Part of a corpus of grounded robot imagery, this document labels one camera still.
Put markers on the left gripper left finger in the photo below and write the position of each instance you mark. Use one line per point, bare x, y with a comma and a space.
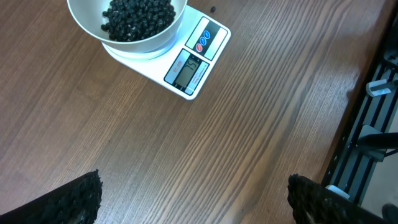
75, 202

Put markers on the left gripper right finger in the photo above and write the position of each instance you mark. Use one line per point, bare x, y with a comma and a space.
312, 203

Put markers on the black beans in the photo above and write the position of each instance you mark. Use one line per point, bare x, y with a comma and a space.
135, 20

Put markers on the white digital kitchen scale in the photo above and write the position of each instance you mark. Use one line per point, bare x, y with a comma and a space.
184, 63

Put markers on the white bowl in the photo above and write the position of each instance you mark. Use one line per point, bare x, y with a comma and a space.
88, 15

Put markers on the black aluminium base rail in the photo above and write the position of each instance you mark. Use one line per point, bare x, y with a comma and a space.
350, 168

